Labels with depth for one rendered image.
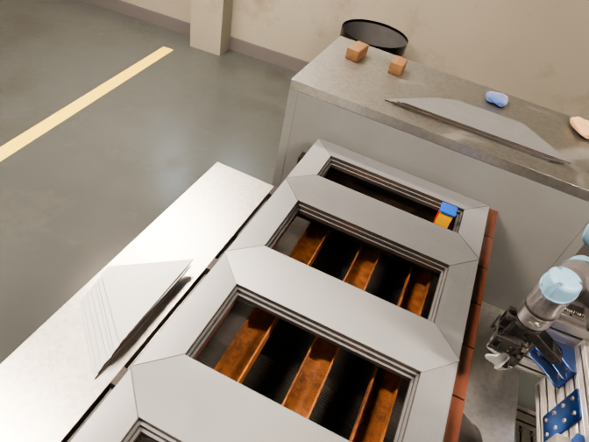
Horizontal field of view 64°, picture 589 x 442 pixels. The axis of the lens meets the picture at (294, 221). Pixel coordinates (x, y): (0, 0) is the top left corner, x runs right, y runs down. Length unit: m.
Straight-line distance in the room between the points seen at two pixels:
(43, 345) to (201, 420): 0.50
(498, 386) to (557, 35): 3.04
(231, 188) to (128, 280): 0.59
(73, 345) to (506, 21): 3.64
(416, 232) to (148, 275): 0.91
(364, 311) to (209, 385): 0.49
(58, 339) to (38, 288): 1.13
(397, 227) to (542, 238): 0.67
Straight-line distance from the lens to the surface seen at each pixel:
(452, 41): 4.21
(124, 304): 1.44
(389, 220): 1.73
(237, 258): 1.46
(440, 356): 1.42
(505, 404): 1.67
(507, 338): 1.29
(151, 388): 1.22
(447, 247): 1.73
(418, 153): 1.98
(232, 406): 1.20
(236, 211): 1.76
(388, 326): 1.41
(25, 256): 2.71
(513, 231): 2.12
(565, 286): 1.16
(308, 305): 1.38
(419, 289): 1.79
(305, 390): 1.44
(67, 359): 1.41
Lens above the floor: 1.94
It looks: 42 degrees down
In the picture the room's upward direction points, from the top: 13 degrees clockwise
